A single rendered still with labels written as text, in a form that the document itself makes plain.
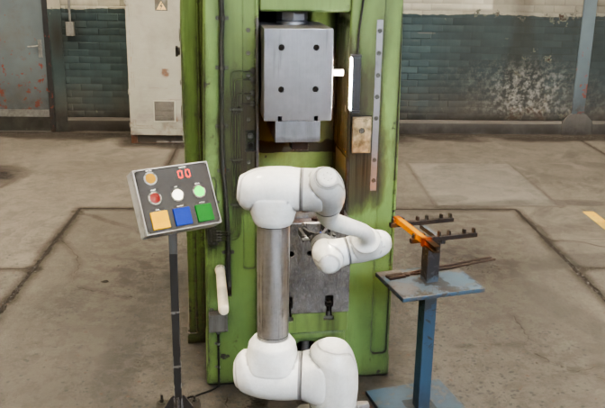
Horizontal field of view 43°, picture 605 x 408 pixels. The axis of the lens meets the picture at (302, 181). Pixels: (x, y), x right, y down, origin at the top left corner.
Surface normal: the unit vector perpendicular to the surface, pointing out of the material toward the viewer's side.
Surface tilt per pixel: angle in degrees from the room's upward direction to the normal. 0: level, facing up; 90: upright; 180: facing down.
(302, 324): 90
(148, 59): 90
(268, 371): 85
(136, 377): 0
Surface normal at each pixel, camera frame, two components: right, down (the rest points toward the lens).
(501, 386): 0.01, -0.96
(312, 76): 0.14, 0.27
